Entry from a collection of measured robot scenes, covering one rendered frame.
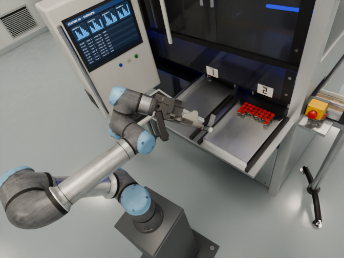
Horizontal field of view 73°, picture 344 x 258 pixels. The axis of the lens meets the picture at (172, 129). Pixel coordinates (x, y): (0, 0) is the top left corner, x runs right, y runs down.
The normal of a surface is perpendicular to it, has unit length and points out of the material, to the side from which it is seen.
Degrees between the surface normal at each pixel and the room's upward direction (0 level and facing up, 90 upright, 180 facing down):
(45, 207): 38
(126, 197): 8
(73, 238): 0
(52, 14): 90
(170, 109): 43
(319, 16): 90
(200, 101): 0
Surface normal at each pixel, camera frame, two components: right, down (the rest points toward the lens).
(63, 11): 0.62, 0.51
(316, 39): -0.67, 0.63
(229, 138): -0.19, -0.65
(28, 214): 0.07, -0.04
